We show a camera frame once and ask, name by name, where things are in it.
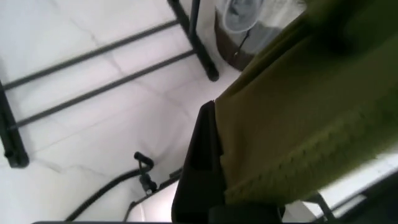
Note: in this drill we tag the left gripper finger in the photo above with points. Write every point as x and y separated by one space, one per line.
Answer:
200 161

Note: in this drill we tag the green printed shirt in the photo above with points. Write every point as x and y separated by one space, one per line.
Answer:
295 109

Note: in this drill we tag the white laundry basket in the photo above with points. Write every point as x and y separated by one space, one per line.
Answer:
267 34

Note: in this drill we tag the black clothes rack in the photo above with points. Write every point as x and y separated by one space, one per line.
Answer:
11 140

